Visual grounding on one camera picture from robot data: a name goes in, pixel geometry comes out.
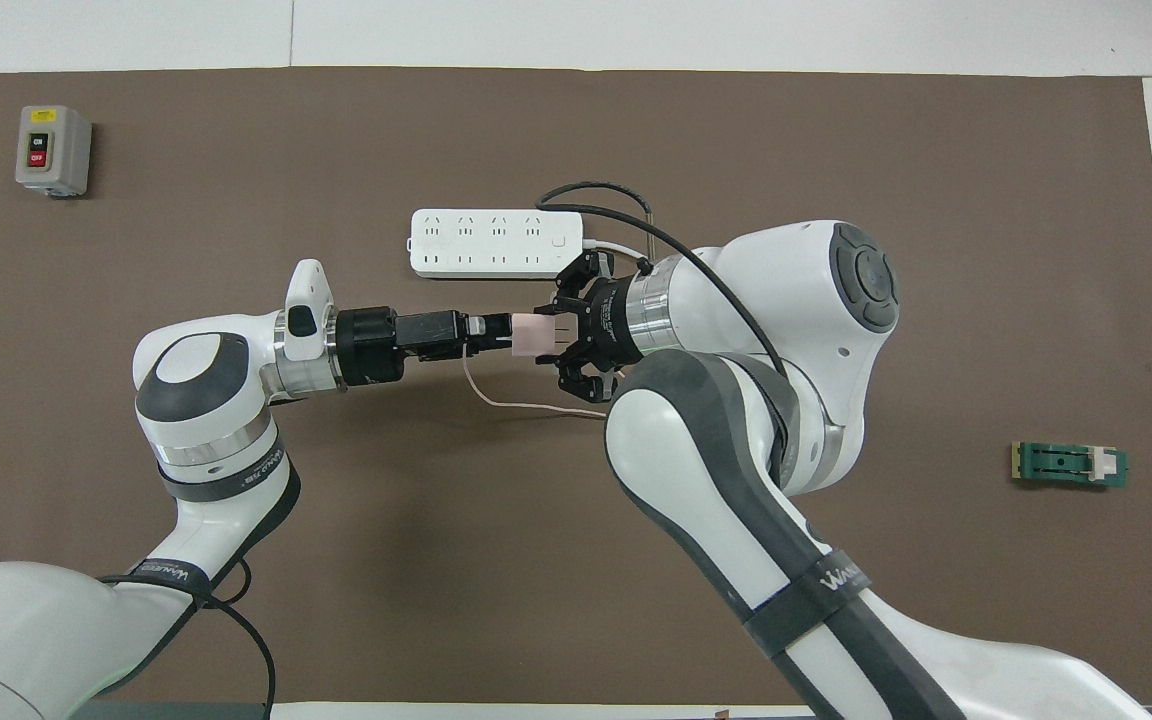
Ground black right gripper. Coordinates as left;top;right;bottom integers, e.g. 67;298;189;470
466;250;637;401

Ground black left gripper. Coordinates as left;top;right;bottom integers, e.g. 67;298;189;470
336;306;472;387

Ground pink charger adapter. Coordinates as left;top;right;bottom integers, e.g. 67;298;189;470
511;312;563;361

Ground pink charging cable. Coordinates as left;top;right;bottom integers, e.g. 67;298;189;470
462;354;609;417

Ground white power strip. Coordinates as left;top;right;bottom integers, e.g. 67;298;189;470
408;208;585;280

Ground brown table mat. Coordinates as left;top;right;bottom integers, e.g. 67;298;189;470
0;67;1152;704

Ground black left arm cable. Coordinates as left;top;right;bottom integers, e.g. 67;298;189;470
96;558;278;720

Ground grey on-off switch box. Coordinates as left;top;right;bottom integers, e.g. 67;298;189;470
15;105;93;198

